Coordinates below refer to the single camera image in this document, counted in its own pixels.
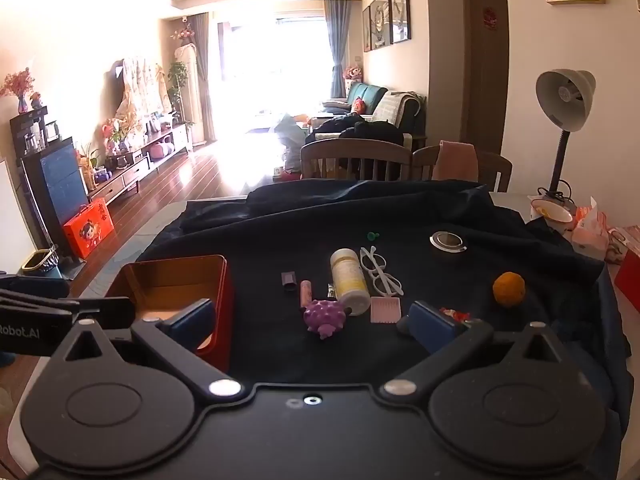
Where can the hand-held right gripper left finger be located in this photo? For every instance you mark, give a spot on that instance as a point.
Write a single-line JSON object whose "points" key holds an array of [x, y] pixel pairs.
{"points": [[192, 320]]}

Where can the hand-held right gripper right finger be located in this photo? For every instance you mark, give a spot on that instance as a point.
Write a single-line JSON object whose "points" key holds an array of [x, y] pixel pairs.
{"points": [[432, 330]]}

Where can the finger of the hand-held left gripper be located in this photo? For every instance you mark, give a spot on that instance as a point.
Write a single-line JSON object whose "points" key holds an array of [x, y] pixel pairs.
{"points": [[110, 310]]}

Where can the red white candy packet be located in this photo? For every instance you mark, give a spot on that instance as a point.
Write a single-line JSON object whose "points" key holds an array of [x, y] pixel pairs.
{"points": [[455, 315]]}

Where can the red tin box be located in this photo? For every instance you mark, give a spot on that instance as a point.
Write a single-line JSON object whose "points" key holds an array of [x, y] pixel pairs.
{"points": [[165, 280]]}

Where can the small pink box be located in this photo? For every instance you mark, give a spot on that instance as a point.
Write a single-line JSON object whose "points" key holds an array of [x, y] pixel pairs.
{"points": [[385, 308]]}

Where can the white-framed glasses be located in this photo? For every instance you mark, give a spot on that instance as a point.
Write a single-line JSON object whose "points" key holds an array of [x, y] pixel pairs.
{"points": [[380, 270]]}

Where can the orange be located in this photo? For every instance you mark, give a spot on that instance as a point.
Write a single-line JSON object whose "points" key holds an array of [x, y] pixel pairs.
{"points": [[508, 289]]}

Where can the white yellow-label pill bottle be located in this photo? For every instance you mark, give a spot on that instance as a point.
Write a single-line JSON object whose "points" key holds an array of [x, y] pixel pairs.
{"points": [[347, 275]]}

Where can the small purple block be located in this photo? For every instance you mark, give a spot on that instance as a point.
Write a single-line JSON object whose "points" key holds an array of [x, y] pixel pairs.
{"points": [[289, 281]]}

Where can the purple spiky toy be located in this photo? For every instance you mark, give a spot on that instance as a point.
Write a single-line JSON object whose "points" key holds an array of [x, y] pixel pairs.
{"points": [[325, 317]]}

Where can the pink lip balm tube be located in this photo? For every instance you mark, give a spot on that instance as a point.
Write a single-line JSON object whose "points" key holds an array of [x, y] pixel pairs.
{"points": [[306, 294]]}

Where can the teal trash bin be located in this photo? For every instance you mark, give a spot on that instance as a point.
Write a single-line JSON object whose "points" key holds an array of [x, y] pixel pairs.
{"points": [[42, 265]]}

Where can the red gift box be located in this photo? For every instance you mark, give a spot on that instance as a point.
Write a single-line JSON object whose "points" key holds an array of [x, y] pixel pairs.
{"points": [[87, 230]]}

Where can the white cabinet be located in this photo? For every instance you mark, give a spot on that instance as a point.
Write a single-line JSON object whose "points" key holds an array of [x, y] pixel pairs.
{"points": [[12, 210]]}

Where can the wooden television cabinet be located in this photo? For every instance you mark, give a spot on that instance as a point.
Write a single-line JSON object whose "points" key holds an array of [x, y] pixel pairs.
{"points": [[125, 175]]}

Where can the dark blue cloth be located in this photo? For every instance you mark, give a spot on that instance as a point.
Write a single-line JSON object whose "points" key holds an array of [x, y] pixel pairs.
{"points": [[300, 230]]}

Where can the black cabinet with blue panel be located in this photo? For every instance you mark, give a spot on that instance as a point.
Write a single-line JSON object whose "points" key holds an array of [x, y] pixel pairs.
{"points": [[55, 175]]}

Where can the white bowl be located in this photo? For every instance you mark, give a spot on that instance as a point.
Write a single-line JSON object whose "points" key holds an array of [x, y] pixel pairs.
{"points": [[550, 210]]}

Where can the pink towel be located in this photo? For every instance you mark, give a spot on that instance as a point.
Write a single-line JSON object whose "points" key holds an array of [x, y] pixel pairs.
{"points": [[455, 160]]}

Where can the wooden chair with towel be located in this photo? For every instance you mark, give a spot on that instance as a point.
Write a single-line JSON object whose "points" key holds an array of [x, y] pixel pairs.
{"points": [[495, 167]]}

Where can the pink plastic bag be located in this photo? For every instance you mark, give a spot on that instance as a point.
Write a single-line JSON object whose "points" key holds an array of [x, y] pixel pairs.
{"points": [[590, 235]]}

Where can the wooden slat-back chair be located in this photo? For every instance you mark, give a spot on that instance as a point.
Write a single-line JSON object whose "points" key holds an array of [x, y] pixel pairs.
{"points": [[350, 150]]}

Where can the red bag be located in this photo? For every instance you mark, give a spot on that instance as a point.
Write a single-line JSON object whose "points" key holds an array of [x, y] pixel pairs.
{"points": [[630, 275]]}

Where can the dark clothes pile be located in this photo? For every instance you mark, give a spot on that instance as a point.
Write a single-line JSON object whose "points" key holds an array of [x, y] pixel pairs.
{"points": [[365, 132]]}

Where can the patterned cloth over television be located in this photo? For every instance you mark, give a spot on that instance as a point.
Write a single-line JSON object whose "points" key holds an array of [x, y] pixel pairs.
{"points": [[140, 85]]}

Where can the white standing air conditioner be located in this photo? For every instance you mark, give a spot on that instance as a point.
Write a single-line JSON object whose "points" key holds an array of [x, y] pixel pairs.
{"points": [[192, 90]]}

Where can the green potted plant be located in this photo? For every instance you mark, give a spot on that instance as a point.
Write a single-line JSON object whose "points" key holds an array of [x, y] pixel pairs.
{"points": [[177, 82]]}

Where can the teal sofa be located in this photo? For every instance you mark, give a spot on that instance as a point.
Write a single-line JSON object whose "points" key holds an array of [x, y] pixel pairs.
{"points": [[370, 95]]}

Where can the pink flowers in vase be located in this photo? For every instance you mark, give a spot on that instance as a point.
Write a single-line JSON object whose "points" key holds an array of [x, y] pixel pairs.
{"points": [[17, 85]]}

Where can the grey curtain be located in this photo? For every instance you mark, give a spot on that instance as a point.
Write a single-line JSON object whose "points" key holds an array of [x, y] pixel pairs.
{"points": [[202, 70], [338, 45]]}

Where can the brown wooden door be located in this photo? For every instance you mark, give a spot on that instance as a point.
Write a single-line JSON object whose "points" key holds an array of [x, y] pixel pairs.
{"points": [[485, 85]]}

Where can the grey desk lamp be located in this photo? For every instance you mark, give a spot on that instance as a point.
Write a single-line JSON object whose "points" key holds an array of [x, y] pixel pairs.
{"points": [[565, 95]]}

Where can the plush toy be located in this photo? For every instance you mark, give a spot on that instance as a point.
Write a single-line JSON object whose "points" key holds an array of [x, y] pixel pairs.
{"points": [[352, 72]]}

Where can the red door decoration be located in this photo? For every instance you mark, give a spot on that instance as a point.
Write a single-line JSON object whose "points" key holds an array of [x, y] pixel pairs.
{"points": [[489, 17]]}

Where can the narrow framed wall picture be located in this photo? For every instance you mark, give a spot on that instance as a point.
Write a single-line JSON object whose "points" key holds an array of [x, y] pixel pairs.
{"points": [[366, 30]]}

